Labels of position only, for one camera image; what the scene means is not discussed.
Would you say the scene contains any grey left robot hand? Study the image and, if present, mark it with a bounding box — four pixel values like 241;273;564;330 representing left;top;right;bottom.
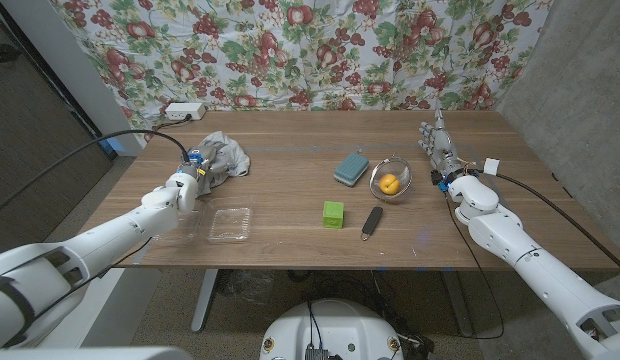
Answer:
178;144;219;177

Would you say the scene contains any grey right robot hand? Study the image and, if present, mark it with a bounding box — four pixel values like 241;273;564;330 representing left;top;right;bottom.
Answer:
417;108;467;185

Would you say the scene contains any grey shirt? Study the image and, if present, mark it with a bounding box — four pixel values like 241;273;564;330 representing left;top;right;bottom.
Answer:
192;130;252;197

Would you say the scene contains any clear glass bowl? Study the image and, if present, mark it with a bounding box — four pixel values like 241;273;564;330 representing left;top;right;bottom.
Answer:
368;156;413;202

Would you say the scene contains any clear plastic clamshell container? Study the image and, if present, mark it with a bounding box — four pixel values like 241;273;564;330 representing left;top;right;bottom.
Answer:
154;206;253;245

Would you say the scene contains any green sticky note block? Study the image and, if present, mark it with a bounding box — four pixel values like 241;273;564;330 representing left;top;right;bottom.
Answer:
322;200;346;230

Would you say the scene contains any white power strip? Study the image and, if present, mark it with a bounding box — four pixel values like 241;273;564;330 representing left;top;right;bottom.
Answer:
164;102;208;121

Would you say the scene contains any orange fruit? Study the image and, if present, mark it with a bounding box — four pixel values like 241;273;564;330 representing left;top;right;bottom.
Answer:
379;173;402;196

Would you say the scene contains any blue plastic piece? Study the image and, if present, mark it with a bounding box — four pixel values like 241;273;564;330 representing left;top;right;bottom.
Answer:
97;135;127;156

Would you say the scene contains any teal ribbed sponge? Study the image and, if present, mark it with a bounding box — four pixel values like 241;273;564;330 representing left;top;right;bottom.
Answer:
333;152;371;188

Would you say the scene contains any black key fob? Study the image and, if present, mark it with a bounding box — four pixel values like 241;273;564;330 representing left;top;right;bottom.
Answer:
360;206;384;242

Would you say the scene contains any clear plastic bag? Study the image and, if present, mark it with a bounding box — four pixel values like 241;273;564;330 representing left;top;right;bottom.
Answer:
224;269;276;306

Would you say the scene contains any white table leg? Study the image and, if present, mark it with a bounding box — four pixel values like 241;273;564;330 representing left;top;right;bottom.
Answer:
190;269;220;334
442;269;475;339

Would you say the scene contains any floral fruit print backdrop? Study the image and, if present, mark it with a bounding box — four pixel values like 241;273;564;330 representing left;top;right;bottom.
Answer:
48;0;555;146

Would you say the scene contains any white floor platform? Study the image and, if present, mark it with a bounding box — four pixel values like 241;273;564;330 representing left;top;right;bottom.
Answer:
39;267;162;349

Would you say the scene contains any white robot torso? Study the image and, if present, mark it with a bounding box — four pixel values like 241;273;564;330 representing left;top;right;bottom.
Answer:
259;298;405;360

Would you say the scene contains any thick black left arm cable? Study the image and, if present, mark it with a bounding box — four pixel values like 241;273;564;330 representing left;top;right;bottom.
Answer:
0;128;191;219

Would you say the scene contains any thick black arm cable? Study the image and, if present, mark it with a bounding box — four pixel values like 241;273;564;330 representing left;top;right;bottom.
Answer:
0;128;191;219
494;172;620;276

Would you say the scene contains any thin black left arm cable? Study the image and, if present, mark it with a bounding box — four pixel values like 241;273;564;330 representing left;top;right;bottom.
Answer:
34;237;154;321

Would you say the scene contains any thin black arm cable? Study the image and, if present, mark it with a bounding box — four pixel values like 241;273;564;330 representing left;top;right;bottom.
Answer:
442;192;505;340
34;237;154;321

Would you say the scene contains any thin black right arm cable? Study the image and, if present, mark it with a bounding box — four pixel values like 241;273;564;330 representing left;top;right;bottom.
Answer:
442;192;505;340

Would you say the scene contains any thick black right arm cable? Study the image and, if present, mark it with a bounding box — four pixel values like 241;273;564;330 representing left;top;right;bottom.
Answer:
494;172;620;276

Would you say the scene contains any black door handle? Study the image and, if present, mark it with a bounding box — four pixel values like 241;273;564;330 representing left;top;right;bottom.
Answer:
0;43;22;65

